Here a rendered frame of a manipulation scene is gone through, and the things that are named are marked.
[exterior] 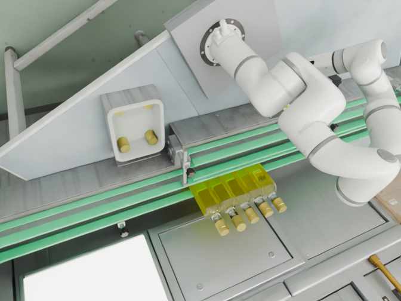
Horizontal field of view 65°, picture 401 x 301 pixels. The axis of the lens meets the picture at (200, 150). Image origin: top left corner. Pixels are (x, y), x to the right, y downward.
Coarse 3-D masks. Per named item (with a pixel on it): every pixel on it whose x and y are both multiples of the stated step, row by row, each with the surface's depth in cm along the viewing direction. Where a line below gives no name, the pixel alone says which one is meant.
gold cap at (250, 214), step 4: (248, 208) 108; (252, 208) 109; (244, 212) 109; (248, 212) 108; (252, 212) 107; (248, 216) 107; (252, 216) 106; (256, 216) 106; (252, 220) 106; (256, 220) 107
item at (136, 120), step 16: (112, 112) 92; (128, 112) 103; (144, 112) 106; (160, 112) 100; (112, 128) 96; (128, 128) 108; (144, 128) 111; (160, 128) 105; (112, 144) 101; (144, 144) 112; (160, 144) 111
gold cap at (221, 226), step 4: (220, 220) 104; (216, 224) 105; (220, 224) 104; (224, 224) 104; (220, 228) 103; (224, 228) 103; (228, 228) 103; (220, 232) 103; (224, 232) 103; (228, 232) 104
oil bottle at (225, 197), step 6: (210, 180) 114; (216, 180) 115; (222, 180) 115; (210, 186) 114; (216, 186) 113; (222, 186) 113; (216, 192) 111; (222, 192) 111; (228, 192) 111; (222, 198) 109; (228, 198) 109; (234, 198) 110; (222, 204) 108; (228, 204) 108; (234, 204) 109; (222, 210) 110
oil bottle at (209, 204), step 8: (200, 184) 113; (192, 192) 116; (200, 192) 111; (208, 192) 111; (200, 200) 109; (208, 200) 109; (216, 200) 109; (200, 208) 112; (208, 208) 106; (216, 208) 107; (208, 216) 107
